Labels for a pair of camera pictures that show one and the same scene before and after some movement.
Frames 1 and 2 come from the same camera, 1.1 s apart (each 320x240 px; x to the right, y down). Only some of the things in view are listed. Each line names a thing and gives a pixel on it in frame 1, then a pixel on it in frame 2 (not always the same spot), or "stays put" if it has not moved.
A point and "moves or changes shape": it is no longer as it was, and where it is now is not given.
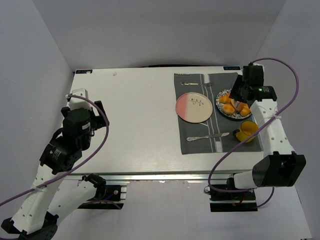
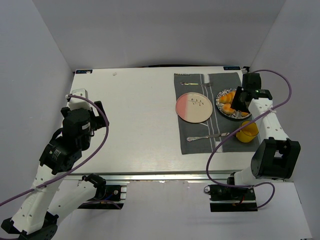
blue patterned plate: x=234 y=115 stays put
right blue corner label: x=231 y=68 stays put
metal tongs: x=237 y=104 moves or changes shape
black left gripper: x=99 y=120 stays put
